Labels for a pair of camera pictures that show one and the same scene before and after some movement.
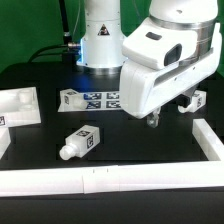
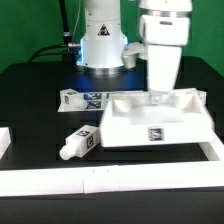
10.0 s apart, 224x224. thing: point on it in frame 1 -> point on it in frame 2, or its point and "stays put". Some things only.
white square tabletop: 19,107 -> 155,118
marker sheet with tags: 99,102 stays put
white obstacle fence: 50,181 stays put
